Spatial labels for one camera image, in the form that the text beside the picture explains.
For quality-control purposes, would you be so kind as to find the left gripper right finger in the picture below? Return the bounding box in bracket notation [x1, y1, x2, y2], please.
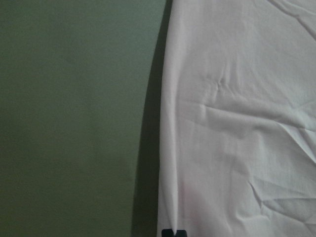
[175, 230, 187, 237]

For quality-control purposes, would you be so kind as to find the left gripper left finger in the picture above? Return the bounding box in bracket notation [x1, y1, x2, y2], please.
[161, 229, 174, 237]

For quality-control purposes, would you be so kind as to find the pink Snoopy t-shirt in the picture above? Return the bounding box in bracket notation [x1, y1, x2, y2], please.
[157, 0, 316, 237]

